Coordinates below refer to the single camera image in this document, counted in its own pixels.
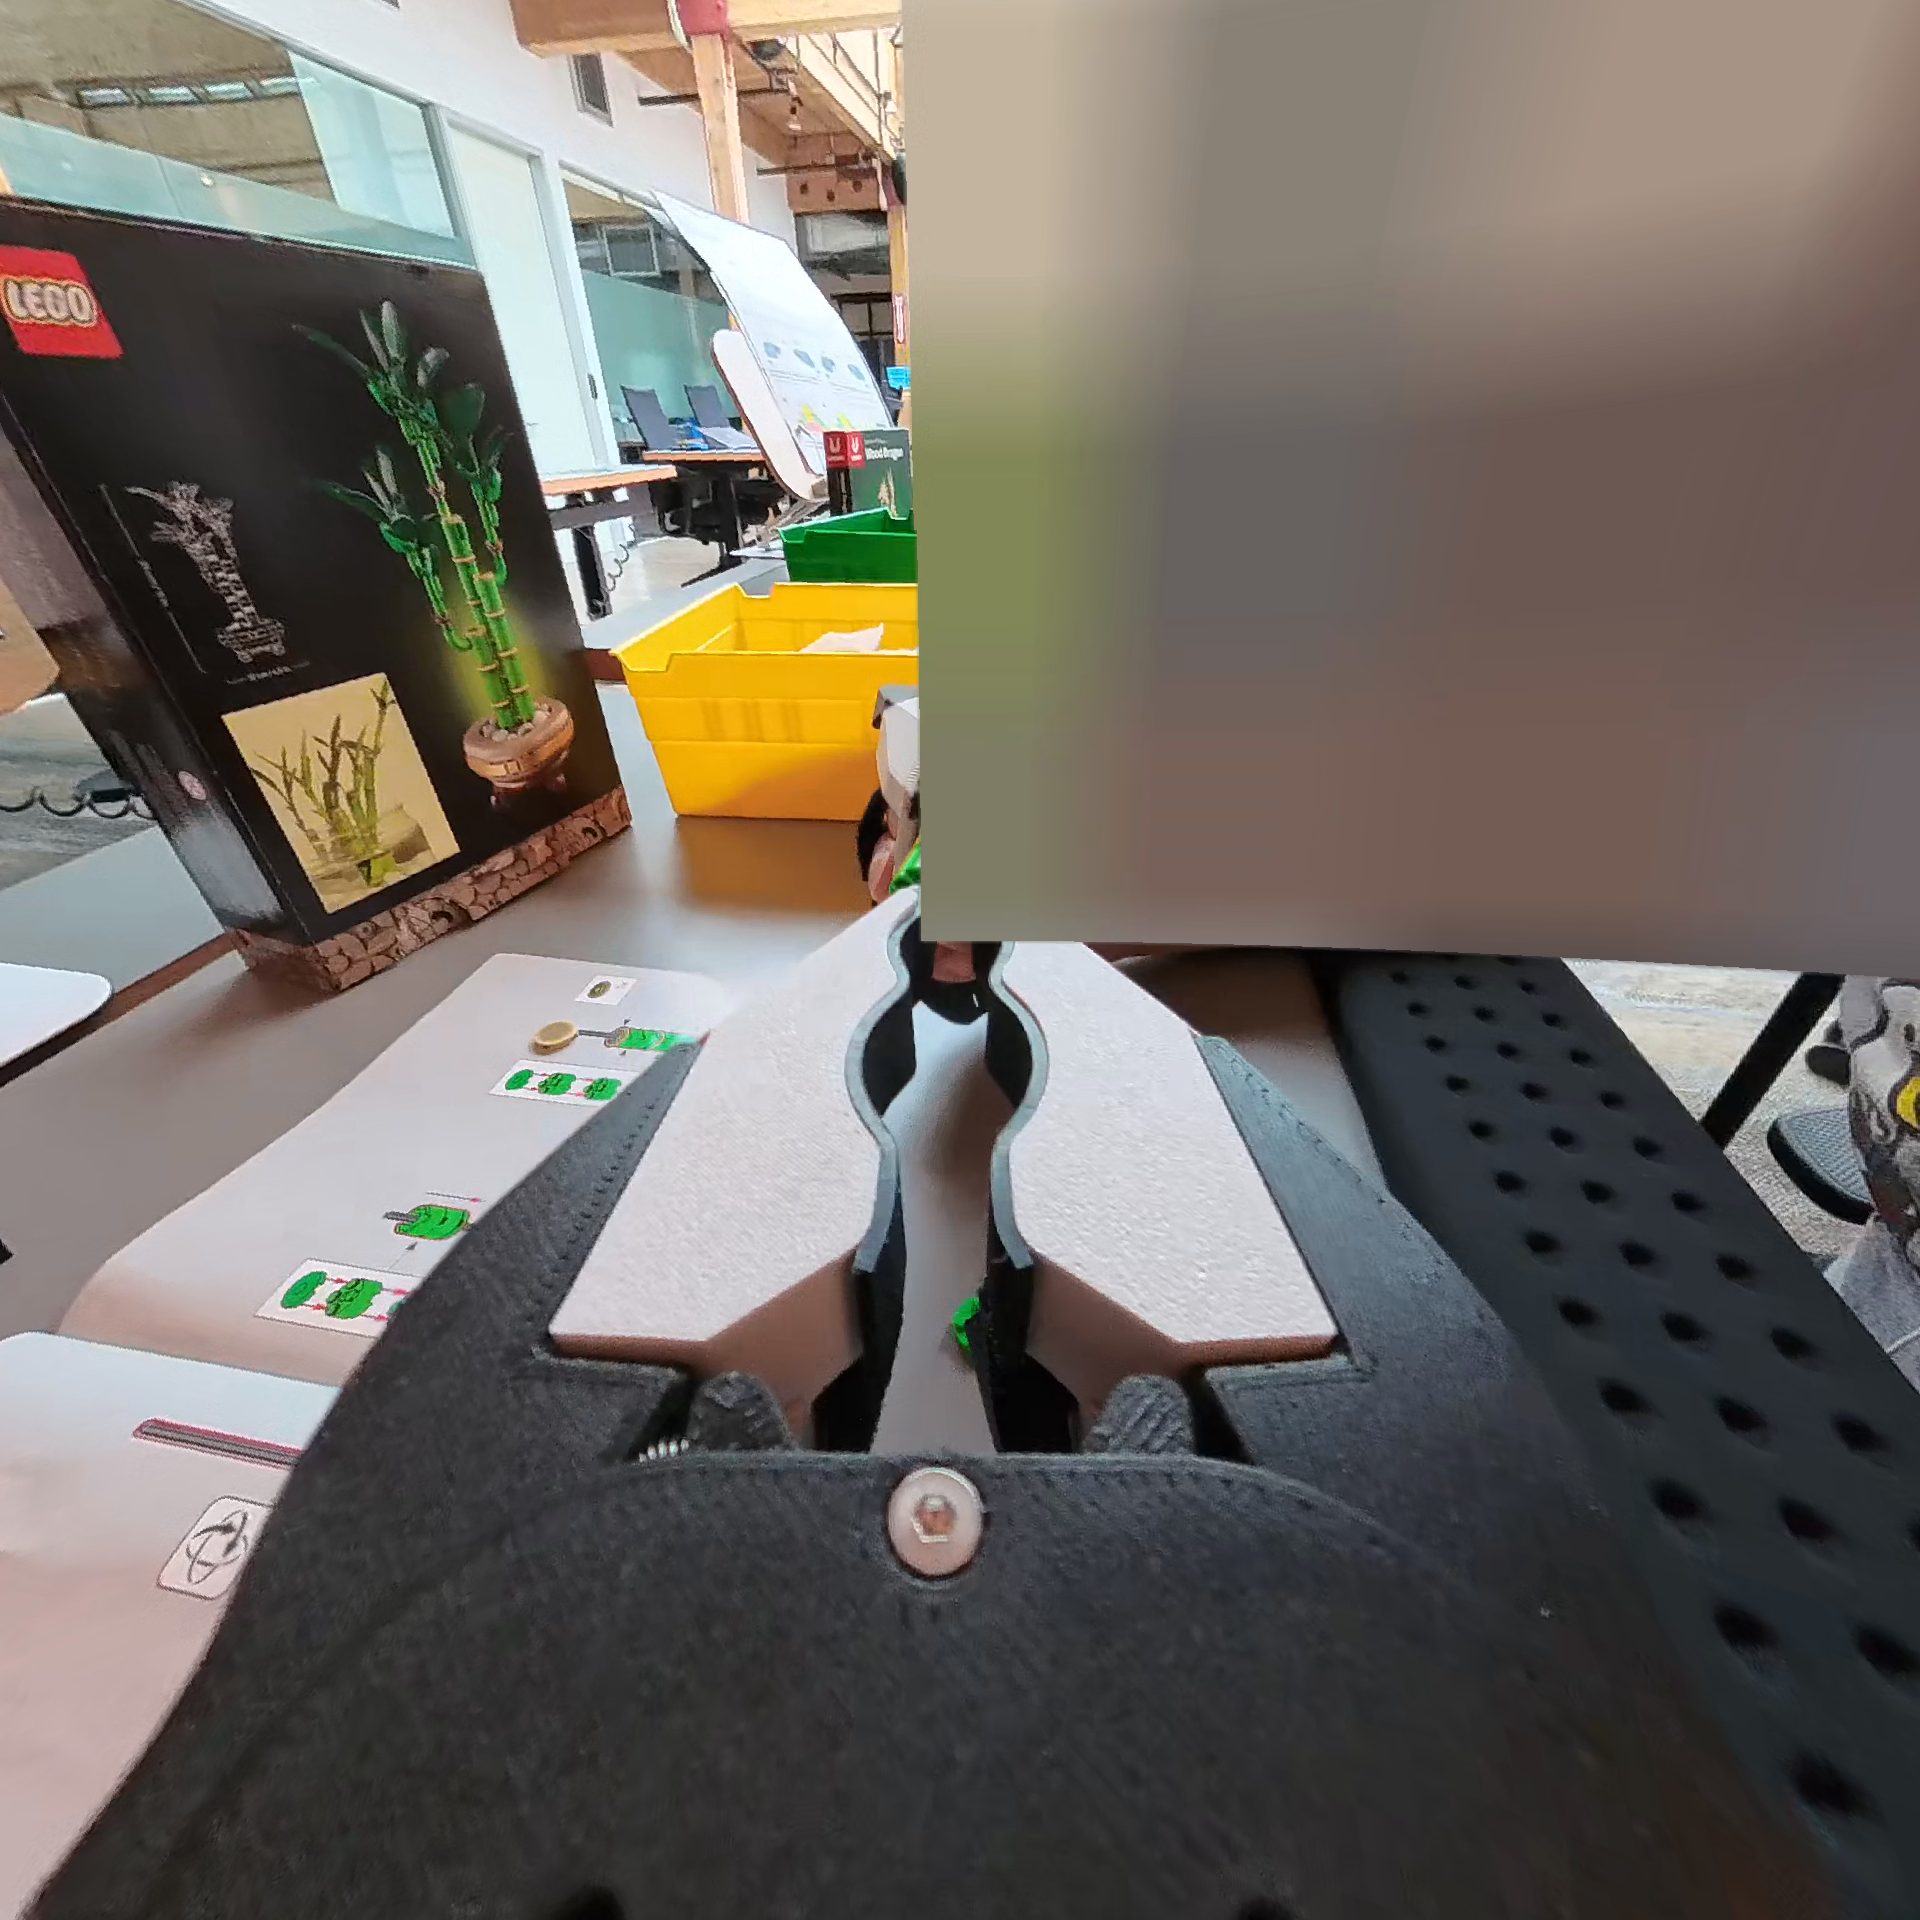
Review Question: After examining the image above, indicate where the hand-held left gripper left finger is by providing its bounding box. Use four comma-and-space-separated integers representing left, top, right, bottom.
552, 894, 921, 1451

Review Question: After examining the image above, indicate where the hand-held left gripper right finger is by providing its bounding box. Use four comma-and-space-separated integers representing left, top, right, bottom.
972, 940, 1342, 1451

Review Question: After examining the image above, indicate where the grey desk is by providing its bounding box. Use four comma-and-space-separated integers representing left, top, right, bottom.
0, 644, 1000, 1454

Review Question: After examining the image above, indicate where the yellow plastic bin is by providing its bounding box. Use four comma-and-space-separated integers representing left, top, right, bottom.
612, 577, 921, 824

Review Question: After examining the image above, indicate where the green plastic bin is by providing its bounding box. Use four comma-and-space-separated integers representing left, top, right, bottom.
778, 504, 919, 588

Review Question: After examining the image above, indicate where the white instruction booklet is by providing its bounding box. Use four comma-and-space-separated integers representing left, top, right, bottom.
0, 947, 740, 1920

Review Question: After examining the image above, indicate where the small dark red-label box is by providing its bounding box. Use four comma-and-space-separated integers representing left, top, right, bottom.
822, 426, 918, 521

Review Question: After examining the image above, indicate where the black office chair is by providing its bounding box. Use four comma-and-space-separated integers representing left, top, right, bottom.
618, 382, 744, 455

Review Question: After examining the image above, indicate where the white poster board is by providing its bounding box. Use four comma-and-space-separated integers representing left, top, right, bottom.
653, 189, 898, 440

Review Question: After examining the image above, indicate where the black perforated tray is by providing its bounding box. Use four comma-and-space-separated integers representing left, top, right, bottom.
1316, 955, 1920, 1920

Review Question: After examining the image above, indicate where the black bamboo toy box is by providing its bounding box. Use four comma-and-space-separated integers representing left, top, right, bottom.
0, 197, 635, 995

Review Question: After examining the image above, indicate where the white round table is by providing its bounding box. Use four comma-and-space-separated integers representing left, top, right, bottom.
0, 959, 115, 1074

